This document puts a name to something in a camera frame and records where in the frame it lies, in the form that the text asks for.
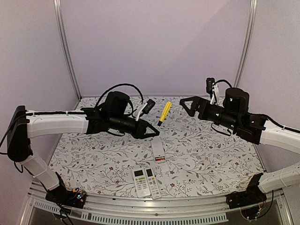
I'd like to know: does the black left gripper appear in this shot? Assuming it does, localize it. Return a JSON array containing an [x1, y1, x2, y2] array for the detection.
[[110, 113, 160, 139]]

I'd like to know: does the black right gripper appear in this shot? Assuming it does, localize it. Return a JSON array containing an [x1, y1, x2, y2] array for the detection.
[[180, 96, 239, 131]]

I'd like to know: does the white remote with back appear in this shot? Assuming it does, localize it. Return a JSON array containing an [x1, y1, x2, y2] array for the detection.
[[151, 136, 166, 163]]

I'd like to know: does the yellow handled screwdriver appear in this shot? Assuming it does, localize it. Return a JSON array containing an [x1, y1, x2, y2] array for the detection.
[[157, 102, 172, 127]]

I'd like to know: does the narrow white remote control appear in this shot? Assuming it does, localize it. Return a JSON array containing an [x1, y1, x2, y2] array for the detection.
[[145, 168, 161, 200]]

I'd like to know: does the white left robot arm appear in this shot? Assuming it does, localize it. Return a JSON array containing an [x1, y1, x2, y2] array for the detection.
[[6, 91, 159, 203]]

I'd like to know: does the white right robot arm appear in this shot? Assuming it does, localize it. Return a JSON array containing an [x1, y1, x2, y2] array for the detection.
[[180, 88, 300, 204]]

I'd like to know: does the white remote with green buttons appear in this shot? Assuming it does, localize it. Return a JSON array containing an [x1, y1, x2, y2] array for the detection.
[[132, 168, 151, 198]]

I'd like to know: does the white battery cover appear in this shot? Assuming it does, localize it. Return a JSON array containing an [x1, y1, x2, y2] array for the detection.
[[160, 162, 169, 173]]

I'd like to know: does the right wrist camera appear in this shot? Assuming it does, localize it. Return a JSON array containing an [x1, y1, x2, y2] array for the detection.
[[206, 78, 220, 105]]

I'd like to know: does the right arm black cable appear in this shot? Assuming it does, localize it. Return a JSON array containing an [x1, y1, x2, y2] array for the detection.
[[213, 79, 235, 89]]

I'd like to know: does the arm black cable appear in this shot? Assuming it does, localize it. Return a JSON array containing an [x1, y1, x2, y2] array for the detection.
[[213, 79, 235, 89], [95, 84, 144, 111]]

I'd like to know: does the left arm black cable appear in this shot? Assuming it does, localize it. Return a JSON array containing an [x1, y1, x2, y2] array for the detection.
[[95, 84, 144, 111]]

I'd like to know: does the aluminium front rail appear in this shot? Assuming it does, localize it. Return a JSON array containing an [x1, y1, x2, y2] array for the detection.
[[20, 182, 295, 225]]

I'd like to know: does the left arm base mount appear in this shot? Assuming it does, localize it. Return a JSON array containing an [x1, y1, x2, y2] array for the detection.
[[45, 186, 86, 209]]

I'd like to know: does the right aluminium corner post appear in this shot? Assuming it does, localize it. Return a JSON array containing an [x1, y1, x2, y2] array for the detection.
[[234, 0, 258, 87]]

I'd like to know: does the aluminium corner post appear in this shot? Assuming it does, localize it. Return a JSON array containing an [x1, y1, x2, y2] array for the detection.
[[53, 0, 82, 100], [234, 0, 258, 87]]

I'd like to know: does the left aluminium corner post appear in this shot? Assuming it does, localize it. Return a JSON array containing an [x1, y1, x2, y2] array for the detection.
[[53, 0, 82, 100]]

